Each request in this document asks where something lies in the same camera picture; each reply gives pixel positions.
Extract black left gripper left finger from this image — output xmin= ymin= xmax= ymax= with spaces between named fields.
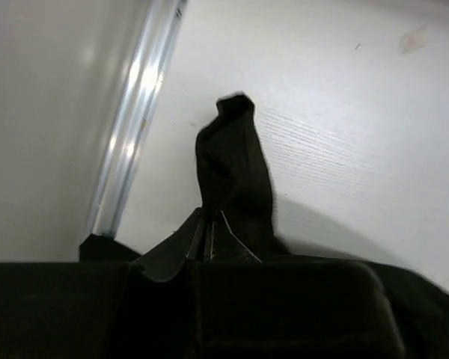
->
xmin=132 ymin=208 xmax=204 ymax=283

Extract black trousers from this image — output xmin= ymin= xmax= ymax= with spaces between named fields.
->
xmin=80 ymin=94 xmax=449 ymax=358

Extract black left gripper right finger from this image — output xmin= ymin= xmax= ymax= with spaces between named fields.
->
xmin=204 ymin=211 xmax=262 ymax=263

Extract aluminium left frame rail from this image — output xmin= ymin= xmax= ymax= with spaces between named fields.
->
xmin=85 ymin=1 xmax=188 ymax=236

